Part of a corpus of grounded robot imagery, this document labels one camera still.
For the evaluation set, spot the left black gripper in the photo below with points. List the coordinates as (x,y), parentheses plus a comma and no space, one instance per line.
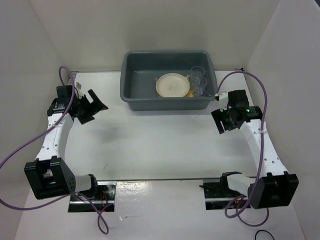
(93,107)

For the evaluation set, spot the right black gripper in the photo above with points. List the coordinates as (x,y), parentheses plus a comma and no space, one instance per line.
(218,115)

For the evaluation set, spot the yellow bamboo mat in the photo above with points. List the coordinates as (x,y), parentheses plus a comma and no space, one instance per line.
(190,93)

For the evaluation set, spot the clear plastic cup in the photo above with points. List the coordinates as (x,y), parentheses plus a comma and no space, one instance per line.
(196,74)
(198,85)

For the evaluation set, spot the white bowl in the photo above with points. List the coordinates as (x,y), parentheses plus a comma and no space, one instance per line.
(172,86)

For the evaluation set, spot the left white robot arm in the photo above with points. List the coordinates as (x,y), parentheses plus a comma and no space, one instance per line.
(48,175)

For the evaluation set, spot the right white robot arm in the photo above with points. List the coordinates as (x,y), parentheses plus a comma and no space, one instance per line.
(273,185)

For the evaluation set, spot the grey plastic bin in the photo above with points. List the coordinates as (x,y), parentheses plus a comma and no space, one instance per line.
(141,68)

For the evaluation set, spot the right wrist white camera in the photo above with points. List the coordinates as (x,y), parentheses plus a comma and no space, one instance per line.
(222,96)

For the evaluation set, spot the wrist white camera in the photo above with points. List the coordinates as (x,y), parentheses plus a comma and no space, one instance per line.
(222,96)
(80,88)

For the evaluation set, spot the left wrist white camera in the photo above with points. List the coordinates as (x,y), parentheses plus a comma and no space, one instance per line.
(80,88)

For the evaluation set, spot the aluminium table edge rail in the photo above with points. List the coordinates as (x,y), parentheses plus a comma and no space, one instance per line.
(73,74)

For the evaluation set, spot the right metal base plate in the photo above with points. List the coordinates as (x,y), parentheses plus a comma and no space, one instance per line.
(214,196)

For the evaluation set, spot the metal base plate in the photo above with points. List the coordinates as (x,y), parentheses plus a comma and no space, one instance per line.
(103,200)
(214,196)

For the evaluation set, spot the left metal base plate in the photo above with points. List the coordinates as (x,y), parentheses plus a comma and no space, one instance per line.
(103,200)

